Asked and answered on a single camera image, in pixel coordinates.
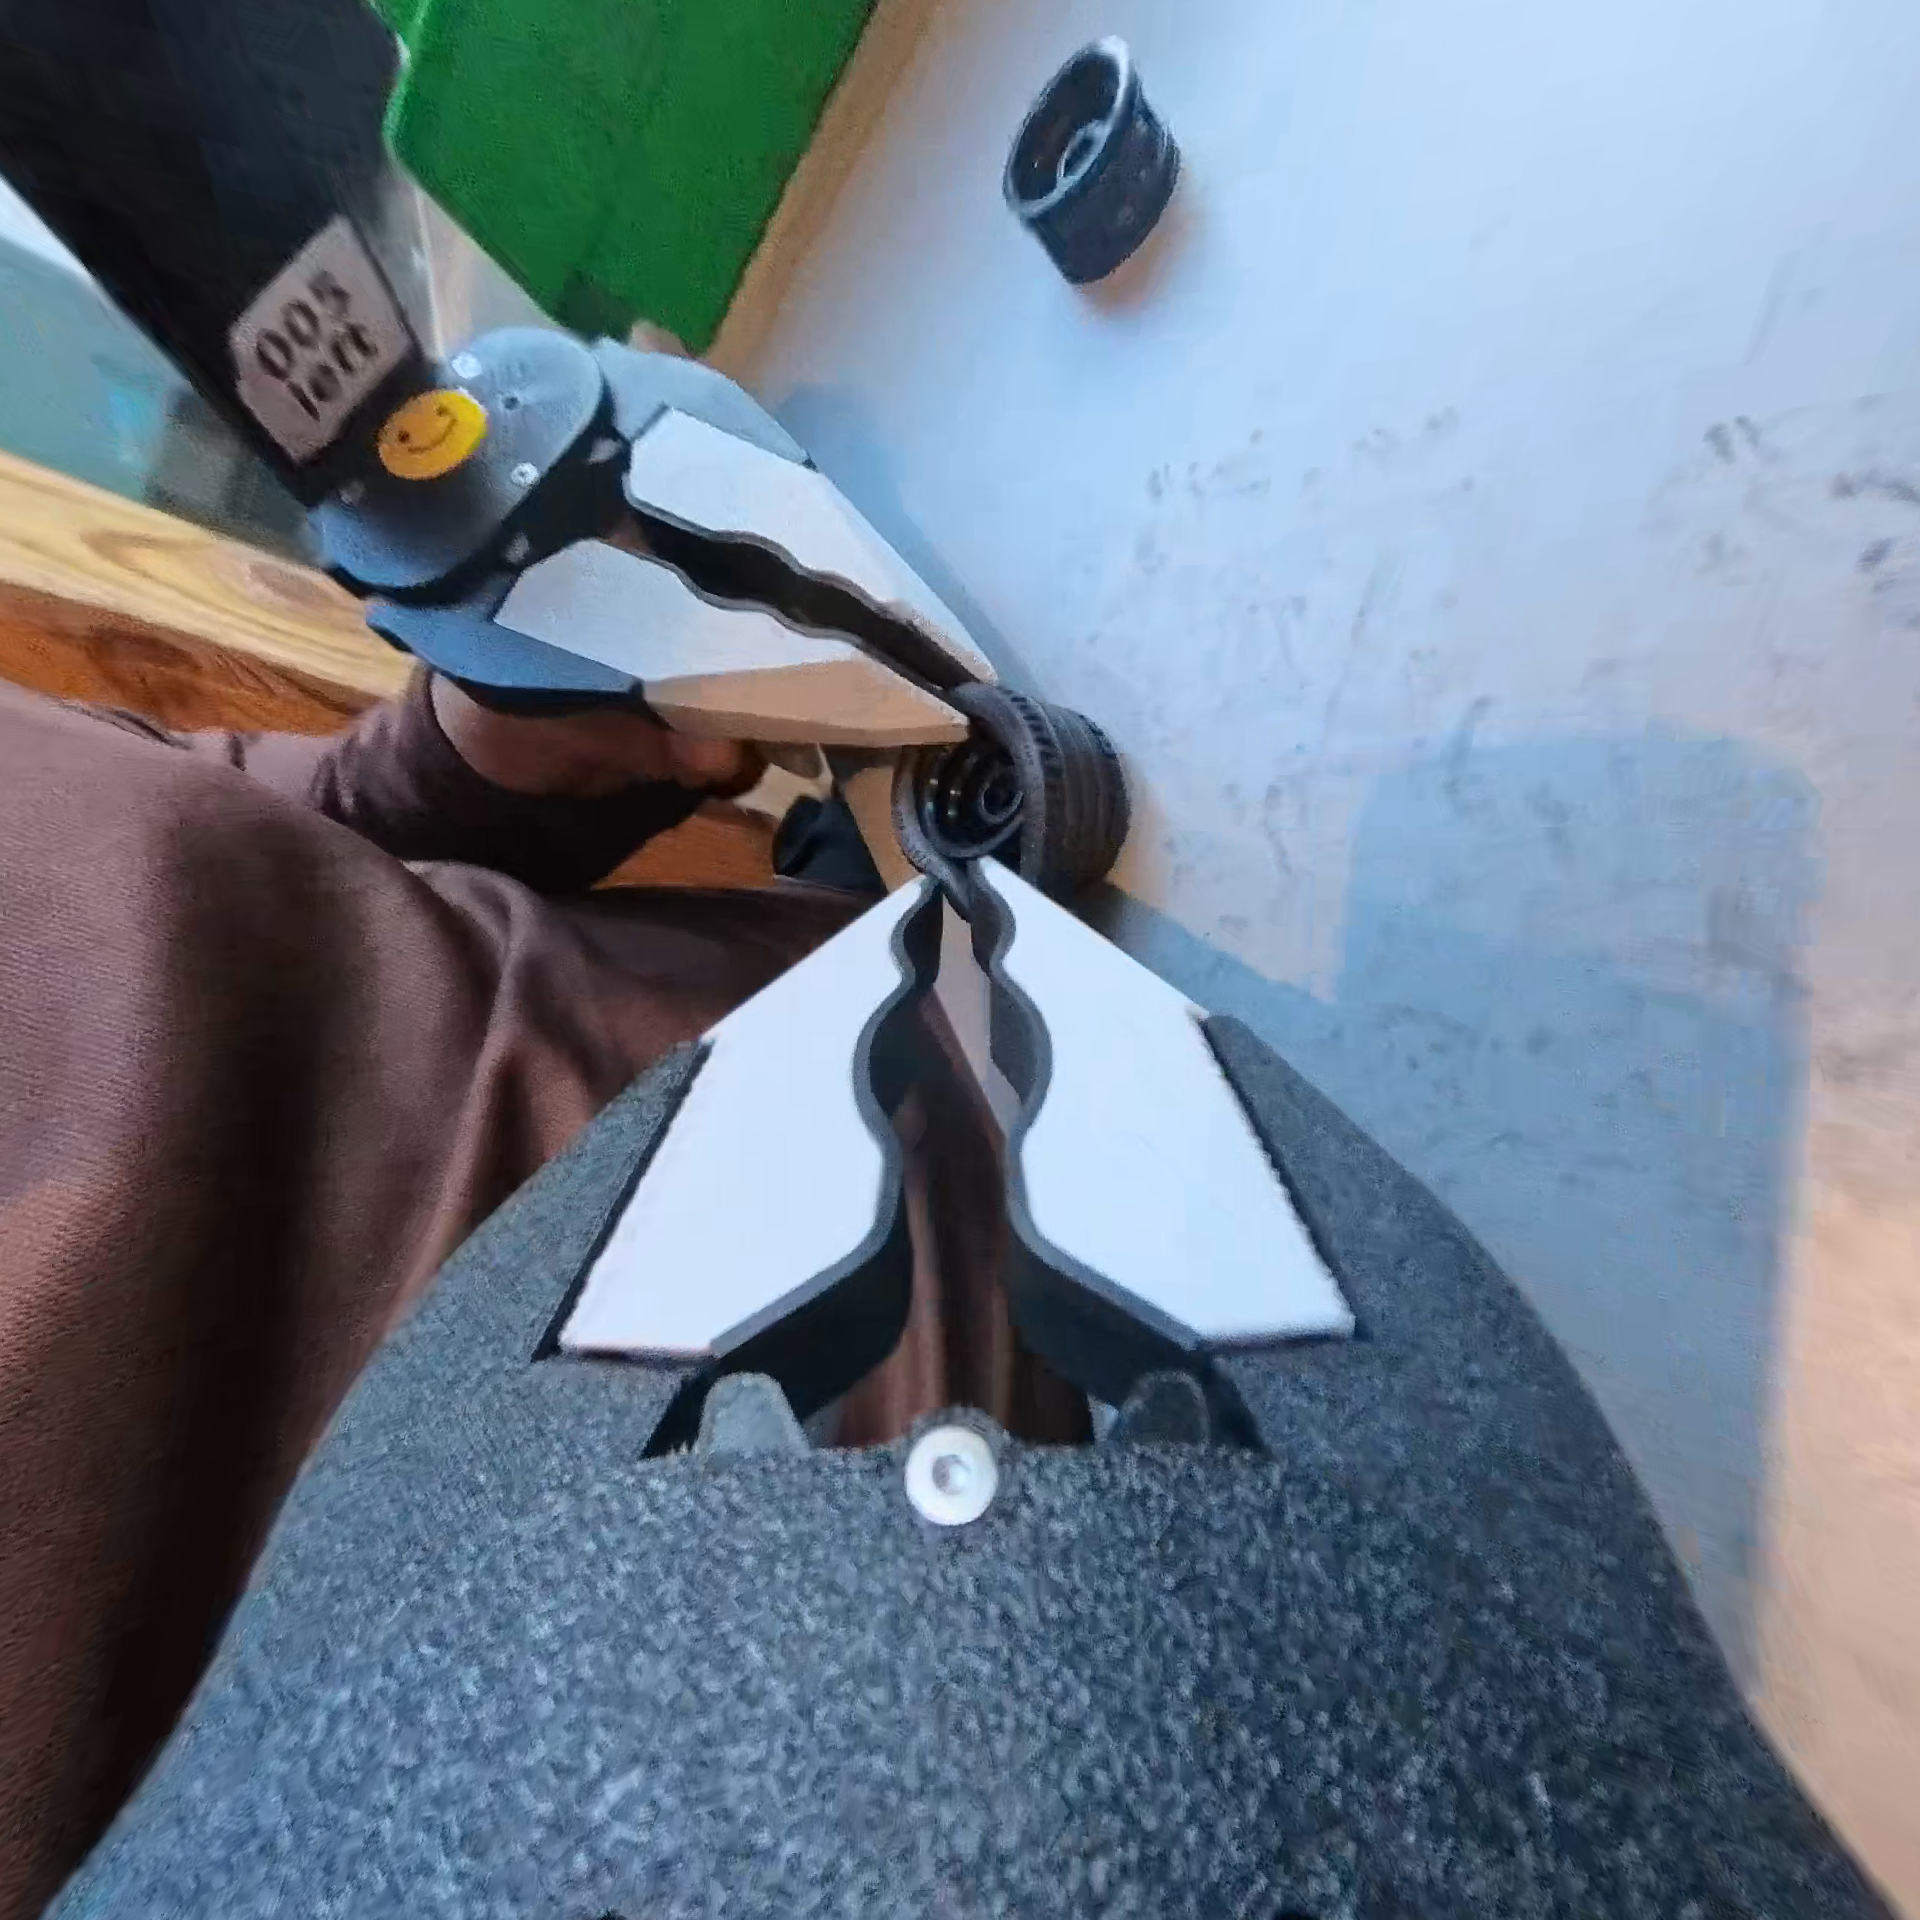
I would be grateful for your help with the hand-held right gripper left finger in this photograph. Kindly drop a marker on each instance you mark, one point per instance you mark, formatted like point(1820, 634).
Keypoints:
point(747, 1184)

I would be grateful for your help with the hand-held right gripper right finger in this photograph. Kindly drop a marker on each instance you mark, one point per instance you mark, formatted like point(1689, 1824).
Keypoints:
point(1171, 1184)

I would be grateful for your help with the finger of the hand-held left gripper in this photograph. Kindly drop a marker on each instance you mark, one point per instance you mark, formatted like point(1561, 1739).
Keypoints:
point(675, 646)
point(779, 511)

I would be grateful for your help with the black toy wheel with tire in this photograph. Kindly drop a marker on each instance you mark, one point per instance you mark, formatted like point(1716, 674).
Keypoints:
point(1066, 796)

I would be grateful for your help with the person's left forearm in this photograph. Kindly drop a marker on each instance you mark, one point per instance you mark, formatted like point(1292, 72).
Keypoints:
point(497, 828)

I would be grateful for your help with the person's left hand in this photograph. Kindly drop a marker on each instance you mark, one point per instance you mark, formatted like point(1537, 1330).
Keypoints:
point(569, 742)

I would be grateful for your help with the glass office partition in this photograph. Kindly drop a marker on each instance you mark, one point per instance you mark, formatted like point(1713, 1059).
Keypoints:
point(87, 386)

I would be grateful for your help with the green plastic bin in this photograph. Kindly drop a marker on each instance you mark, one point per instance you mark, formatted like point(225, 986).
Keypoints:
point(631, 136)

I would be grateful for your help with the pale wooden plank beam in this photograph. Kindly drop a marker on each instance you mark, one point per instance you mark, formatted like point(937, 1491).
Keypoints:
point(148, 602)

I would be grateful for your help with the glossy black toy wheel rim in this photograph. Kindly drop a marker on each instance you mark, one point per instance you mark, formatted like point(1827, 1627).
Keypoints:
point(1111, 180)

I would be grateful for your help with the person's brown clothed body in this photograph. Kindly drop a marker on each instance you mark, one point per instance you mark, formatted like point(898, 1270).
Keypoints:
point(225, 1126)

